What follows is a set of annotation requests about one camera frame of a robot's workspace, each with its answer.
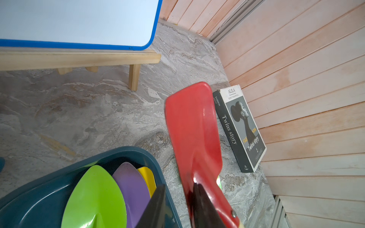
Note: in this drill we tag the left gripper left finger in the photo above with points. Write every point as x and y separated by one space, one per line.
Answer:
154 214

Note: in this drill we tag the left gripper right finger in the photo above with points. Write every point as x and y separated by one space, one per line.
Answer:
204 212

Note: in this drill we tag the purple trowel pink handle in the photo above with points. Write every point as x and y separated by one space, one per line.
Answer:
134 190

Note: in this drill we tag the yellow shovel wooden handle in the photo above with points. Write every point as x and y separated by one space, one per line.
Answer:
149 179

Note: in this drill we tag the green trowel wooden handle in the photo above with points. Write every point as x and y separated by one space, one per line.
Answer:
96 202

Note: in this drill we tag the red shovel wooden handle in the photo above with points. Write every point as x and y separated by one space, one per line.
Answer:
192 126

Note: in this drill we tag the dark teal storage box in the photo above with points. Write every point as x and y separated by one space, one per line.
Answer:
41 203

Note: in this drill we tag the black cover book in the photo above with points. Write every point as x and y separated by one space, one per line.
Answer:
240 128

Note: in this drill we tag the small wooden easel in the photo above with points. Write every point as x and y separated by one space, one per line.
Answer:
64 60

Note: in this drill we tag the white board blue frame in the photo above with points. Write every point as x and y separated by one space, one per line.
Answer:
104 25

